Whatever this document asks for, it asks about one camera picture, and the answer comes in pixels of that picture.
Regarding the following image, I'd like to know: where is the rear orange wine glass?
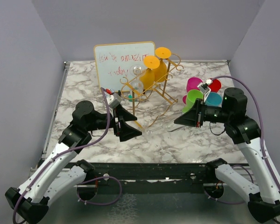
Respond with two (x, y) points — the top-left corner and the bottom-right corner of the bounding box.
(154, 47), (171, 83)

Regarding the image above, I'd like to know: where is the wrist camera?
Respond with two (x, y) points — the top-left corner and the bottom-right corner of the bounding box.
(197, 79), (213, 102)
(105, 92), (122, 109)

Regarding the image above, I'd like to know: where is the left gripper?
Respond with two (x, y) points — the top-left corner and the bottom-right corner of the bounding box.
(86, 103), (142, 141)

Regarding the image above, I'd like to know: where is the blue white small can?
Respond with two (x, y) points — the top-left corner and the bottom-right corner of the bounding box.
(106, 88), (114, 95)

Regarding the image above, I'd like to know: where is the gold wire glass rack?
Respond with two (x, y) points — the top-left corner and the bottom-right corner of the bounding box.
(118, 53), (185, 131)

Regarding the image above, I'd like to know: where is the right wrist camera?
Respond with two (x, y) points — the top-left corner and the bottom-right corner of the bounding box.
(197, 79), (213, 102)

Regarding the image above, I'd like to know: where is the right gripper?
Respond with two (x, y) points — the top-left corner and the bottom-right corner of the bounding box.
(175, 98), (232, 127)

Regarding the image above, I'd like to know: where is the front orange wine glass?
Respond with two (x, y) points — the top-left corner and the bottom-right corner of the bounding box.
(139, 56), (160, 90)

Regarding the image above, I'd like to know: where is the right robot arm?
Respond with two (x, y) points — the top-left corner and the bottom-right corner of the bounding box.
(174, 87), (280, 224)

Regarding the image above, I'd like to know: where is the orange wine glass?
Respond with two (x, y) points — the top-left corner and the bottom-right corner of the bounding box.
(139, 56), (160, 90)
(154, 47), (171, 83)

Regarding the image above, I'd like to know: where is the clear wine glass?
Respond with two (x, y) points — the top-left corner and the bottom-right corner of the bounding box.
(143, 117), (183, 136)
(129, 64), (144, 97)

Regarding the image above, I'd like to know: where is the red wine glass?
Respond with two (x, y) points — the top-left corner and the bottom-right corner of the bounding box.
(209, 79), (222, 93)

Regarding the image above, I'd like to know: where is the yellow framed whiteboard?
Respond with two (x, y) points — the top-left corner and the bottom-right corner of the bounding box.
(94, 42), (155, 91)

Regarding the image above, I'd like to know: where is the green wine glass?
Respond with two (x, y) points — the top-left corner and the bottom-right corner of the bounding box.
(182, 89), (203, 113)

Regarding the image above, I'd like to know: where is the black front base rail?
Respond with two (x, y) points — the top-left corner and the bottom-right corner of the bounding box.
(85, 163), (219, 194)

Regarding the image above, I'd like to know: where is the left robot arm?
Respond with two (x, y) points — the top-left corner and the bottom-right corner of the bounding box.
(5, 100), (142, 224)

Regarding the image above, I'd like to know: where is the pink wine glass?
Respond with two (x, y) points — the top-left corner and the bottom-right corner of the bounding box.
(182, 77), (202, 104)

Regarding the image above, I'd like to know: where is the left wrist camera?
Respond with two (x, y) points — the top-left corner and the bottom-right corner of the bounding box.
(105, 92), (122, 109)

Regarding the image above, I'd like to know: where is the teal wine glass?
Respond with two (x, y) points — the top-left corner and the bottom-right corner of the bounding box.
(205, 92), (222, 106)

